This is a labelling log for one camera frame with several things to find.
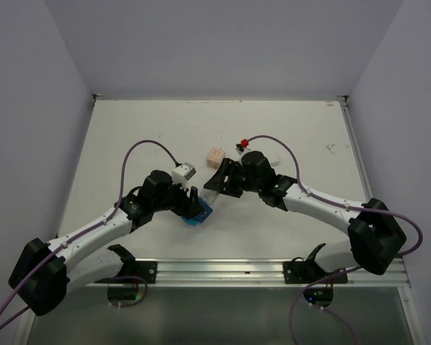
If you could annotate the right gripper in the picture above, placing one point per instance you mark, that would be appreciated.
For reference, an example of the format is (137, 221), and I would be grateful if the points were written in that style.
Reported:
(228, 167)

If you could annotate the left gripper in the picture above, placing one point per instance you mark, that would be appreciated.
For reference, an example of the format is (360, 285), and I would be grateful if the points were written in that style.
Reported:
(189, 206)

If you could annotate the blue pink cube socket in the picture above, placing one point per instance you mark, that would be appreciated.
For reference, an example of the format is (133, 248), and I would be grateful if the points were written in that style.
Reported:
(204, 212)

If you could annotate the white plug adapter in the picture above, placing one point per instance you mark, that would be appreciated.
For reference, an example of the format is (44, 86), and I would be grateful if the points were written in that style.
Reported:
(210, 196)

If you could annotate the beige cube socket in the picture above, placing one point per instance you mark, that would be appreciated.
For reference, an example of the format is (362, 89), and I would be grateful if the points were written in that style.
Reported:
(215, 157)

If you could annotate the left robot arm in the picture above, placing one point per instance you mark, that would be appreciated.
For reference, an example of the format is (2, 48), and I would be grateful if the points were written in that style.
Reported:
(47, 271)

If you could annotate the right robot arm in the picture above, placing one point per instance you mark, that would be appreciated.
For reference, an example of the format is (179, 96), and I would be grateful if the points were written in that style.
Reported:
(372, 237)

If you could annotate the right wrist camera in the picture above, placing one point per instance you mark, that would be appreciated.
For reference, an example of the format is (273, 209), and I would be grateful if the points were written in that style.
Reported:
(242, 148)

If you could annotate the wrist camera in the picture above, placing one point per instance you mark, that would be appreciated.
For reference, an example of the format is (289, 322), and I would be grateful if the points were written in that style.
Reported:
(242, 148)
(182, 174)

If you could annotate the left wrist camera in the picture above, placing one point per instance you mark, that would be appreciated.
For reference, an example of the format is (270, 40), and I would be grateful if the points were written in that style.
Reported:
(182, 174)

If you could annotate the aluminium mounting rail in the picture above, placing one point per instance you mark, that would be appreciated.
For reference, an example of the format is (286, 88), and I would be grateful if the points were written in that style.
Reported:
(261, 273)

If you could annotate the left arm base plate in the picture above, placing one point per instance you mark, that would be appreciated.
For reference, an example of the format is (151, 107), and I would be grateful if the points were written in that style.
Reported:
(147, 270)

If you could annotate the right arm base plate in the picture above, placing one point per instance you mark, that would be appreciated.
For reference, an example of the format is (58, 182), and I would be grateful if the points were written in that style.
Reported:
(302, 271)

